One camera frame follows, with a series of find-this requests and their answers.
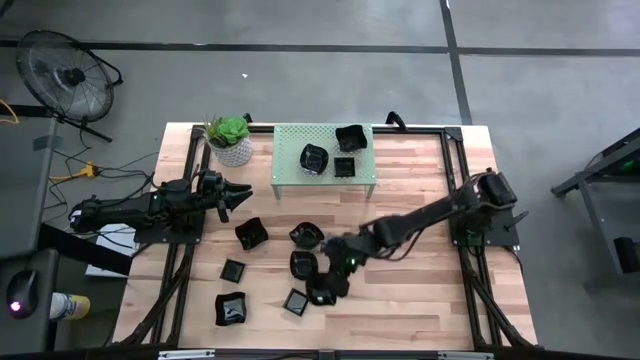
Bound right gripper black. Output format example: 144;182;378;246
324;238;372;297

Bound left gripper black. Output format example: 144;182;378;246
198;180;254;225

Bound black wavy square plate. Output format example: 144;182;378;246
334;123;369;153
234;216;270;251
214;291;248;327

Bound succulent in white pot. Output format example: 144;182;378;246
202;115;254;168

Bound green perforated metal shelf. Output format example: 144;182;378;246
271;123;377;202

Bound black flat bar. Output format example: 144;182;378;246
37;222;135;277

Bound black base lever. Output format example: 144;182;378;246
503;210;530;232

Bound white and yellow can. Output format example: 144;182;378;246
48;292;92;322

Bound dark mouse desk surface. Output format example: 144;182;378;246
0;248;60;354

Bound black floor fan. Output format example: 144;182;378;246
15;29;124;144

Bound grey side desk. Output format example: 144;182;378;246
0;115;57;260

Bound black computer mouse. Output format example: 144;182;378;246
5;269;39;320

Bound grey metal stand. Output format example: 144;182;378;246
549;127;640;292

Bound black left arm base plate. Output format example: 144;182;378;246
134;212;206;245

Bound black floor cables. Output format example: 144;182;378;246
42;144;161;216

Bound silver metal bracket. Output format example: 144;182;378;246
438;351;495;360
158;349;216;360

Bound yellow extension cord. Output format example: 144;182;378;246
48;160;99;182

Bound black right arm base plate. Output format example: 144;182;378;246
447;207;521;250

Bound yellow floor cable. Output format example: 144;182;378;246
0;98;21;126

